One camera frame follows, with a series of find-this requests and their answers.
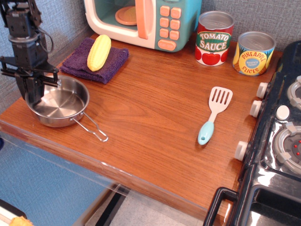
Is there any yellow toy corn cob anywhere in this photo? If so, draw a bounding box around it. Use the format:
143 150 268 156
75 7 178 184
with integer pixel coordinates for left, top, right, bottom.
87 35 111 72

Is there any orange fuzzy object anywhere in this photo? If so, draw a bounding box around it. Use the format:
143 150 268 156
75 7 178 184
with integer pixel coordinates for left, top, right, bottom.
9 216 33 226

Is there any teal toy microwave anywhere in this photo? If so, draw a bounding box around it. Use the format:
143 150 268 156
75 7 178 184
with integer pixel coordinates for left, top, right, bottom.
84 0 202 52

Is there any small stainless steel pot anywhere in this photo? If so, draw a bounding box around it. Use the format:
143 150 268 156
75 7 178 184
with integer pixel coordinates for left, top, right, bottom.
25 75 109 142

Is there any tomato sauce toy can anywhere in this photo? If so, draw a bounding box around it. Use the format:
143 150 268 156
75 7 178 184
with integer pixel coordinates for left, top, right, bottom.
195 11 235 66

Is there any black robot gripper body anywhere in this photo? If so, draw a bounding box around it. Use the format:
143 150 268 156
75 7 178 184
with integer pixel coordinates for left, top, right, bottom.
0 32 59 87

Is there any orange toy plate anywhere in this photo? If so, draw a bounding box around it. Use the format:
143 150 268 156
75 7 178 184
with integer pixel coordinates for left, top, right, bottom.
115 6 137 26

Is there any purple folded cloth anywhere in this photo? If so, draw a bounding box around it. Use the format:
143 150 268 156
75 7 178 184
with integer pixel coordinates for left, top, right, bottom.
60 35 129 84

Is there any pineapple slices toy can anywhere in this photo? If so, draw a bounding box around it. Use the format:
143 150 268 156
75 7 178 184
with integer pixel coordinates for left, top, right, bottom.
232 31 276 76

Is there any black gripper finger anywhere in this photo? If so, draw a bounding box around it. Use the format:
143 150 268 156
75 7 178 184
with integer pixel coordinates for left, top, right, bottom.
14 73 27 100
25 77 44 104

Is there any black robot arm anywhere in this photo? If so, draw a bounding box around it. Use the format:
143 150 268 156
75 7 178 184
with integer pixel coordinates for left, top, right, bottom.
0 0 61 104

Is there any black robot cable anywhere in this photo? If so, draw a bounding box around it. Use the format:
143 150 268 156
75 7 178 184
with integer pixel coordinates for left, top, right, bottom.
37 27 55 54

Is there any grey teal toy spatula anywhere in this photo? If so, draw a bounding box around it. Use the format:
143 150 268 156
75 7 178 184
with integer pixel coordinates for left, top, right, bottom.
198 86 233 145

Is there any black toy stove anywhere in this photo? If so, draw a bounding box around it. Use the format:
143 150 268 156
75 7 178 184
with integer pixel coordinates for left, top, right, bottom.
204 41 301 226

